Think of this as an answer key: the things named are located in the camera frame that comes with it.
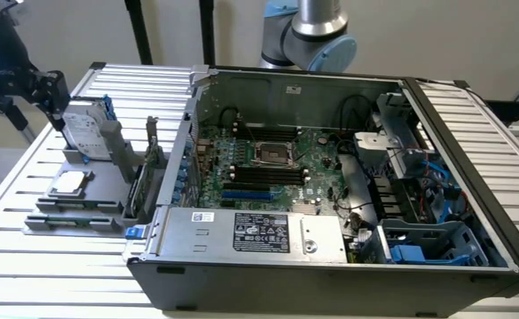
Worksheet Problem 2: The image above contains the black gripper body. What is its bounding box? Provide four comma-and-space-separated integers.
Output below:
0, 68, 51, 111

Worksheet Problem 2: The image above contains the silver CPU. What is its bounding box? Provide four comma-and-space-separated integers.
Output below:
50, 170, 94, 197

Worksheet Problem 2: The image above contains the long black expansion slot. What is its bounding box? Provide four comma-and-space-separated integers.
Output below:
222, 183, 272, 191

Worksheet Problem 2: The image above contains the CPU socket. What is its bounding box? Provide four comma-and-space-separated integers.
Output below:
250, 140, 298, 167

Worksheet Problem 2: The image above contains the blue expansion slot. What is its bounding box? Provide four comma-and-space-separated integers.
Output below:
222, 190, 274, 201

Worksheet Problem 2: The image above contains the hard disk with blue carrier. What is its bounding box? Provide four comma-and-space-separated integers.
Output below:
60, 94, 118, 161

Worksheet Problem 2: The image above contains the black stand pole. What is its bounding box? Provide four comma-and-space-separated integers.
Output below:
123, 0, 155, 65
198, 0, 216, 66

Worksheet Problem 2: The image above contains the grey parts rack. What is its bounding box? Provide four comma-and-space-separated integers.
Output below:
23, 116, 168, 236

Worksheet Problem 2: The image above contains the blue case latch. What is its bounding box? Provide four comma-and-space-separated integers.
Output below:
124, 225, 148, 240

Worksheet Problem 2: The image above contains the silver power supply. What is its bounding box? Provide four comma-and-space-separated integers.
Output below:
144, 207, 348, 265

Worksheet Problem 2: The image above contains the socket locking lever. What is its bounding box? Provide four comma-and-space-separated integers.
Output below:
292, 130, 316, 167

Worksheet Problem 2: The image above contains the green motherboard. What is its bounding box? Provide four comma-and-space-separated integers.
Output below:
191, 126, 360, 231

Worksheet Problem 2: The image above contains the silver chipset heat sink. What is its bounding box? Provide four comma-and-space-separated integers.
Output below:
291, 203, 322, 214

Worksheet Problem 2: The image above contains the metal disk bay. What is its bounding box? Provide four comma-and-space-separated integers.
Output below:
352, 92, 440, 182

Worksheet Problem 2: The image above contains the black fan shroud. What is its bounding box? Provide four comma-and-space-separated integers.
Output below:
367, 172, 430, 224

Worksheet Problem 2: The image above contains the open black PC case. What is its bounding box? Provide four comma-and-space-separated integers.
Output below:
124, 64, 519, 314

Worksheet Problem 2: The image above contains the blue-grey plastic disk bay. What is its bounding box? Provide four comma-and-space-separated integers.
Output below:
374, 217, 494, 268

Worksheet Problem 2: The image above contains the grey case lock bracket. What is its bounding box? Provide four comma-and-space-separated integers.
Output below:
188, 64, 219, 89

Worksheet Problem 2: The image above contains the graphics card with metal bracket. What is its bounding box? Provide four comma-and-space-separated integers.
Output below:
124, 115, 164, 219

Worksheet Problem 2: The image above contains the short black looped wire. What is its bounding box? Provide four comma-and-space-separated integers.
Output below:
220, 106, 243, 131

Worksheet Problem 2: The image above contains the tall black looped wire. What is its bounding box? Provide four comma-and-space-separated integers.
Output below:
340, 94, 376, 134

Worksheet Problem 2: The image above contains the blue wire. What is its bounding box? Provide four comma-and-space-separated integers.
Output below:
422, 158, 467, 209

